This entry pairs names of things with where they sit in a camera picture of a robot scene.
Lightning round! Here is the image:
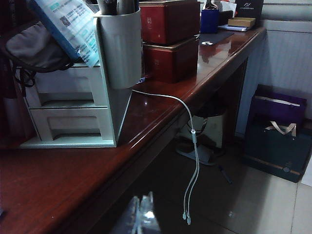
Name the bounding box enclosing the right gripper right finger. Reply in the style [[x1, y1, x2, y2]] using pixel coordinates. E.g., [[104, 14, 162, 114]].
[[140, 191, 160, 234]]

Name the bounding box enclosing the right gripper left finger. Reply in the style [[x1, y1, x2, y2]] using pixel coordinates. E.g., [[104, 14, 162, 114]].
[[125, 195, 141, 234]]

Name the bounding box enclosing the grey floor stand base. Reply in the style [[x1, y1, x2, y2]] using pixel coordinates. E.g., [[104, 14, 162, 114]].
[[175, 142, 217, 167]]

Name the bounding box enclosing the dark pen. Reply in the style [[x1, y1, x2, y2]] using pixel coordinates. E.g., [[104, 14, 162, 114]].
[[217, 165, 234, 184]]

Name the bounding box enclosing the pale green desk organizer shelf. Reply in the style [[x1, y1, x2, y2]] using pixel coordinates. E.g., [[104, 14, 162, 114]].
[[19, 13, 134, 149]]

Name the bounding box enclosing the white trash bin black liner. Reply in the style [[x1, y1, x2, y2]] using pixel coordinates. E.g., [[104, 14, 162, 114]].
[[194, 107, 227, 150]]

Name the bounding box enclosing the pale green organizer drawer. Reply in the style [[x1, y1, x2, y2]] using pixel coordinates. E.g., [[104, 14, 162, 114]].
[[24, 65, 108, 109], [29, 107, 109, 142]]

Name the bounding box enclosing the dark green gift bag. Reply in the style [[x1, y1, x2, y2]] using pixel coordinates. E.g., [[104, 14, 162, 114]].
[[242, 119, 312, 184]]

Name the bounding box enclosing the dark red tin box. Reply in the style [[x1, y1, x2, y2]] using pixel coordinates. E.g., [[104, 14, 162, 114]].
[[138, 0, 201, 45], [142, 38, 199, 84]]

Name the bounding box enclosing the purple paper bag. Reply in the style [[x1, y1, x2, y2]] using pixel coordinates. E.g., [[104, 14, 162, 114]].
[[251, 84, 308, 129]]

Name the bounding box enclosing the white pen holder cup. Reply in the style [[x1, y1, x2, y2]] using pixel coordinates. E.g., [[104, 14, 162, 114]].
[[94, 8, 143, 90]]

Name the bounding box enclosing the black mouse pad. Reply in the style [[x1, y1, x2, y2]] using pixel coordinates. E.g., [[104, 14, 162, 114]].
[[197, 32, 235, 47]]

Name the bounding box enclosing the light blue printed booklet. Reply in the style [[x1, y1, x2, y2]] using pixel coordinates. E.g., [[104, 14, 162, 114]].
[[36, 0, 101, 68]]

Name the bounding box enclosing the blue cup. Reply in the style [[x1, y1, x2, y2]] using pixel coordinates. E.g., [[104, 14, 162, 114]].
[[200, 9, 219, 34]]

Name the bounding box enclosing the blue thin booklet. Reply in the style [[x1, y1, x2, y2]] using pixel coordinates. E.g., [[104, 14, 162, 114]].
[[28, 0, 82, 60]]

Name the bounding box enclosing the white paper stack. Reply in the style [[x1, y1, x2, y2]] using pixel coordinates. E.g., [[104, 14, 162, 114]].
[[218, 24, 252, 33]]

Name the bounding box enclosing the tan flat box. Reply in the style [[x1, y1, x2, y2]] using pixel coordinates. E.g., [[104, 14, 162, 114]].
[[227, 17, 256, 28]]

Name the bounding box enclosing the black box with white logo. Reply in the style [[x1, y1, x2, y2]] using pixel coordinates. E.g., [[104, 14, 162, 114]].
[[235, 0, 264, 21]]

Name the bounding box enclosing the white charging cable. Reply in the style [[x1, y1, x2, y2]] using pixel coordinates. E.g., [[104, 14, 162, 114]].
[[131, 89, 203, 226]]

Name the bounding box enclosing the grey black strapped pouch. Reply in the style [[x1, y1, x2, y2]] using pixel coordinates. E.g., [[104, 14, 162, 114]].
[[0, 21, 74, 89]]

